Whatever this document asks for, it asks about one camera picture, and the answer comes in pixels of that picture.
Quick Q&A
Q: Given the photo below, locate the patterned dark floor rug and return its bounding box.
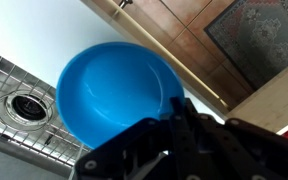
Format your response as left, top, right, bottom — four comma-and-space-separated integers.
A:
203, 0, 288, 92

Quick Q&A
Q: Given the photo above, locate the metal wire sink grid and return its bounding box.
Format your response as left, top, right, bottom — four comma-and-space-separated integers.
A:
0, 46, 92, 168

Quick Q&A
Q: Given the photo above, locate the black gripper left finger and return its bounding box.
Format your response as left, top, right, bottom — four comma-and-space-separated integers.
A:
74, 97, 189, 180

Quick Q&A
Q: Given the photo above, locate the stainless steel sink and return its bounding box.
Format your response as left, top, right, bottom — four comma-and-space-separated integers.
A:
0, 46, 92, 180

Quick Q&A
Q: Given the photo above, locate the wooden counter cabinet front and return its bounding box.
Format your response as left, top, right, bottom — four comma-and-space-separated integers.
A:
80, 0, 233, 113

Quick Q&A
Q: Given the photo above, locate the round sink drain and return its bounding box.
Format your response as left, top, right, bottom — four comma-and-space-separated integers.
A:
0, 90, 56, 132

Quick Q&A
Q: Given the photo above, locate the blue plastic bowl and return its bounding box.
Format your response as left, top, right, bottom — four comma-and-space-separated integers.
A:
55, 41, 186, 150

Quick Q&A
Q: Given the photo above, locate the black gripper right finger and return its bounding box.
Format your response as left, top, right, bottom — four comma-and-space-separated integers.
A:
183, 99, 288, 180

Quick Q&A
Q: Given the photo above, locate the metal cabinet handle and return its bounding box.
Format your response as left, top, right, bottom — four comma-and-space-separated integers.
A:
118, 0, 134, 10

